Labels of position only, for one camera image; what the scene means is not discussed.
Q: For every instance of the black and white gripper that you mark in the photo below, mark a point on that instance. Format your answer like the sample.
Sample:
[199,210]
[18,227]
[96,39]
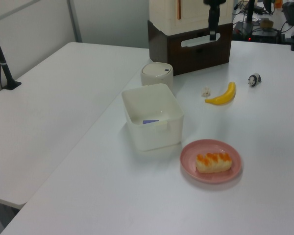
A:
[214,2]

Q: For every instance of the orange glazed toy bread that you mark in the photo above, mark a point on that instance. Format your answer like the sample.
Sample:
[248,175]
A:
[213,162]

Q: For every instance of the pink plastic plate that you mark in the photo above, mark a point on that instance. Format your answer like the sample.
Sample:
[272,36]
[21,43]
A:
[210,147]

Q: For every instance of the black monitor stand pole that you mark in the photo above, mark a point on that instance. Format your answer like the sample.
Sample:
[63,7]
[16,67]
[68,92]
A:
[250,12]

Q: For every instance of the brown cardboard item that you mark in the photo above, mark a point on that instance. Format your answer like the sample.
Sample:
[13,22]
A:
[266,23]

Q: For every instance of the black and white panda figurine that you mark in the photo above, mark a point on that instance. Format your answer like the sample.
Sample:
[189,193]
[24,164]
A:
[254,79]

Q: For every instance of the crumpled white paper ball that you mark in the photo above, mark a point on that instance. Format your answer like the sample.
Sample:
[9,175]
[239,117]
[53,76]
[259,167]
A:
[206,91]

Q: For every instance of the white lidded trash can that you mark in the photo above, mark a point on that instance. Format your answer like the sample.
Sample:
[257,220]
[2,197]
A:
[156,73]

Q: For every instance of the yellow toy banana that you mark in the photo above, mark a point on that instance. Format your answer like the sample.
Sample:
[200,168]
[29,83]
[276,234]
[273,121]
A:
[223,98]

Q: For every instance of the black electronic device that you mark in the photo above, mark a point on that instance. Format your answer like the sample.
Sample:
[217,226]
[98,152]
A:
[292,12]

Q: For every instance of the purple cube block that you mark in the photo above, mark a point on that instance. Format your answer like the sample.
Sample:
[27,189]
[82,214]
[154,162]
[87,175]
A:
[150,122]

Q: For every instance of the white plastic storage bin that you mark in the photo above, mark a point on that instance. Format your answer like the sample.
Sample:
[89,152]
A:
[152,137]

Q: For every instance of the black camera stand pole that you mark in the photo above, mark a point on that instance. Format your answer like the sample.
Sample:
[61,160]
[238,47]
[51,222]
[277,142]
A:
[3,66]

